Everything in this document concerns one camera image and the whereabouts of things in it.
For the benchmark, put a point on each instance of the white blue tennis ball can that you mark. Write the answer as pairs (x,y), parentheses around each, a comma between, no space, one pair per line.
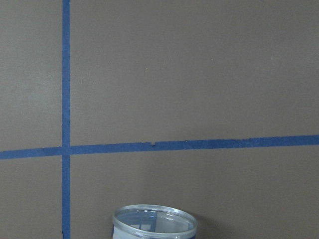
(144,221)

